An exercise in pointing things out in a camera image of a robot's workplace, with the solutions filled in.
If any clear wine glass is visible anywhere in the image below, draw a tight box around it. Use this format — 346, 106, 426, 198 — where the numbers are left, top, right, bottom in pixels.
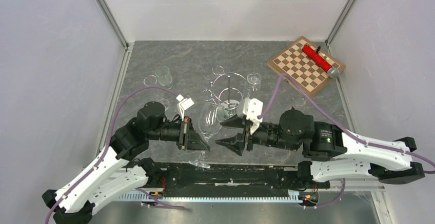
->
245, 72, 262, 94
143, 75, 171, 111
155, 66, 173, 89
188, 100, 227, 170

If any white cable duct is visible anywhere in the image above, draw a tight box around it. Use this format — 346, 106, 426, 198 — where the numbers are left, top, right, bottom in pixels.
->
115, 190, 303, 204

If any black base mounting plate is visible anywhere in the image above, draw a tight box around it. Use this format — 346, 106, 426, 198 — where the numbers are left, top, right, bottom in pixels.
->
144, 162, 330, 197

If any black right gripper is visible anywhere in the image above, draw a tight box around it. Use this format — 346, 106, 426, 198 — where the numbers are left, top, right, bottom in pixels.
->
214, 111, 299, 154

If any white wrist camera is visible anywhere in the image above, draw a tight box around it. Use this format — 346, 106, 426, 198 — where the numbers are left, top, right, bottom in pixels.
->
176, 94, 195, 118
236, 97, 264, 135

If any chrome wine glass rack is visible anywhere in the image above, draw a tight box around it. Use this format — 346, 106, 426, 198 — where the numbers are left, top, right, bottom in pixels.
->
202, 66, 246, 121

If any red glitter microphone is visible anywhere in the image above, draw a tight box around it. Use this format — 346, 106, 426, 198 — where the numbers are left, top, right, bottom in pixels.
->
302, 44, 340, 78

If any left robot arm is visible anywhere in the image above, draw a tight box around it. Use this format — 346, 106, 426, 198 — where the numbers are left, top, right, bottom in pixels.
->
42, 96, 210, 223

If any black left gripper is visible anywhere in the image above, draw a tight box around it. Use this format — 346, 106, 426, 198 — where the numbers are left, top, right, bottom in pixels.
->
148, 116, 210, 151

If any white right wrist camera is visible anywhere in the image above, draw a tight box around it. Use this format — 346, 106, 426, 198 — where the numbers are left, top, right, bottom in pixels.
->
236, 97, 264, 135

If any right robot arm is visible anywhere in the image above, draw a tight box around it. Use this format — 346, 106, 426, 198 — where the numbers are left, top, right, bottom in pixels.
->
216, 108, 425, 187

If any wooden chessboard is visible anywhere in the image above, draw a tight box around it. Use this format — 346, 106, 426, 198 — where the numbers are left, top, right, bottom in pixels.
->
267, 36, 332, 97

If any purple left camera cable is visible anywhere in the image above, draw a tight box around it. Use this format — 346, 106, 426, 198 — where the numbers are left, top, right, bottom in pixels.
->
45, 86, 186, 224

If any aluminium frame rail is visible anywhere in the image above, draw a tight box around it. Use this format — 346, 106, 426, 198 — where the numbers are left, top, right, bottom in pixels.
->
96, 0, 129, 49

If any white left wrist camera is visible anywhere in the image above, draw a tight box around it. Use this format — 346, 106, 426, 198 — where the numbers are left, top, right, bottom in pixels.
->
176, 94, 195, 118

